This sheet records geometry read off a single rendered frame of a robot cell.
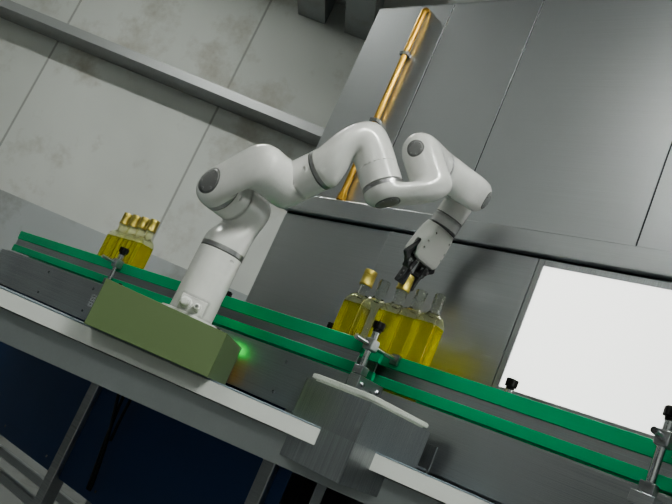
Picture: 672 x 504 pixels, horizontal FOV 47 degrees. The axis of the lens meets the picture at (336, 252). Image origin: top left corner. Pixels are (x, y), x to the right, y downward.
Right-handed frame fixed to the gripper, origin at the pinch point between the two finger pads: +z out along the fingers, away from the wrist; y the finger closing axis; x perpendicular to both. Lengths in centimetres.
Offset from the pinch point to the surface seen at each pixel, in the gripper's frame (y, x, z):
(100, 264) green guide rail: 13, -98, 50
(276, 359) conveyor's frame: 15.6, -6.4, 34.0
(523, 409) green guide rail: 4.7, 47.4, 10.3
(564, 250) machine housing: -12.3, 24.6, -26.3
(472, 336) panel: -11.7, 17.4, 2.8
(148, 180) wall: -119, -322, 27
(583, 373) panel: -11.8, 45.8, -3.5
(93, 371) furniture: 59, -4, 52
